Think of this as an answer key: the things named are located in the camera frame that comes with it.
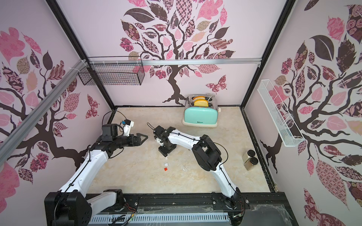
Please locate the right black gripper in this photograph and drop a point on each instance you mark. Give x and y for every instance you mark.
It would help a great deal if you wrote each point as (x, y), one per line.
(164, 145)

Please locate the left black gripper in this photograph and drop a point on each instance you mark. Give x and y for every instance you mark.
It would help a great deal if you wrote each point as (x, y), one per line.
(137, 142)

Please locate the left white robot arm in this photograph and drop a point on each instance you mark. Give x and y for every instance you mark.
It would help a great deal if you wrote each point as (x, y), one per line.
(69, 206)

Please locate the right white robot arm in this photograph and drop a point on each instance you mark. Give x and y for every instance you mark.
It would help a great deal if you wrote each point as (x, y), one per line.
(208, 157)

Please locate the mint green toaster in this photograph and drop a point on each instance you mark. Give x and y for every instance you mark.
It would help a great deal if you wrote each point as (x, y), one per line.
(201, 116)

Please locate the toast slice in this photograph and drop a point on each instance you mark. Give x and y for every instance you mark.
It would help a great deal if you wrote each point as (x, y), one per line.
(201, 103)

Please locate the glass jar black lid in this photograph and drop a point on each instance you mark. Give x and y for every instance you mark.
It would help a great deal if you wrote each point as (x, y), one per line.
(251, 162)
(248, 155)

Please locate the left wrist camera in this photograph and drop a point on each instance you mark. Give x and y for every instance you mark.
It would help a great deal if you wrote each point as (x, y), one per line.
(127, 125)

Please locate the black wire basket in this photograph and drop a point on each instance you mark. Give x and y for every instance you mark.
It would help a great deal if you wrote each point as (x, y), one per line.
(121, 71)

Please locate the aluminium rail back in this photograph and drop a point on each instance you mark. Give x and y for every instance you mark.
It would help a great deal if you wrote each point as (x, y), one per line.
(227, 61)

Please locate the aluminium rail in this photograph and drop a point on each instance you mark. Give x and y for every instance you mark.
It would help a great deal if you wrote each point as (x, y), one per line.
(19, 134)
(227, 61)

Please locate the white slotted cable duct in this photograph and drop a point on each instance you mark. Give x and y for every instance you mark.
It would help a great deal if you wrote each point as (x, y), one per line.
(148, 219)

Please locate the black corner frame post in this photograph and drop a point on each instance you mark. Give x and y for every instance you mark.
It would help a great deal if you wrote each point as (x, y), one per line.
(59, 15)

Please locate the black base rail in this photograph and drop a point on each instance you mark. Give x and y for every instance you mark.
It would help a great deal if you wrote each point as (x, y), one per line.
(262, 209)

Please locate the aluminium rail left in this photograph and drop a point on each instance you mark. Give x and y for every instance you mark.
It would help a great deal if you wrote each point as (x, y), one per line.
(19, 134)

